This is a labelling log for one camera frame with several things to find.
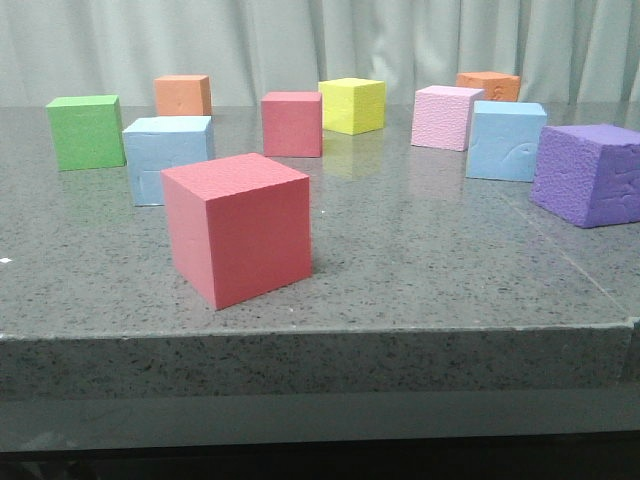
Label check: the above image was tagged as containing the light blue cube with cutout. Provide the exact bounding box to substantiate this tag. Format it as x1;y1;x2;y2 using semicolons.
122;116;215;206

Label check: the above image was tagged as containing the light blue cube curved mark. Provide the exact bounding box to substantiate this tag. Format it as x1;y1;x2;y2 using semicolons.
466;100;547;182

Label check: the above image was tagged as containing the large red foam cube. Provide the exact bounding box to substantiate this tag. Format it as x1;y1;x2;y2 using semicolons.
161;153;312;309

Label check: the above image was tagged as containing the small red foam cube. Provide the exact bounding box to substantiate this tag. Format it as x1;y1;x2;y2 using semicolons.
261;91;323;158

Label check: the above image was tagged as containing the yellow foam cube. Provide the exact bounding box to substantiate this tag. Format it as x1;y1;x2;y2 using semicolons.
318;78;386;135

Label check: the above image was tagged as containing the pink foam cube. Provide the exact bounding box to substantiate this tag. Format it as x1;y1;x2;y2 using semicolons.
411;85;484;152

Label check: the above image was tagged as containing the orange foam cube left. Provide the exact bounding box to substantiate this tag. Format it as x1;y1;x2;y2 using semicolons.
153;74;212;116

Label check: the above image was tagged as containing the orange foam cube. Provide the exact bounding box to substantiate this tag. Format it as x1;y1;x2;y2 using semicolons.
153;74;212;116
456;71;521;102

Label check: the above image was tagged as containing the orange foam cube right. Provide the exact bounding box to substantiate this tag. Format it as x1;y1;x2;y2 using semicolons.
456;71;521;102

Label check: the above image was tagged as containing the green foam cube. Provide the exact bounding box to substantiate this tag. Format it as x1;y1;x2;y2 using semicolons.
46;94;126;171

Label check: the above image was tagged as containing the purple foam cube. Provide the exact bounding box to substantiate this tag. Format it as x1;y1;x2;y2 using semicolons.
530;124;639;228

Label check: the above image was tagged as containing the grey pleated curtain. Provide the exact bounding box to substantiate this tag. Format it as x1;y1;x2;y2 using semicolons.
1;1;639;107

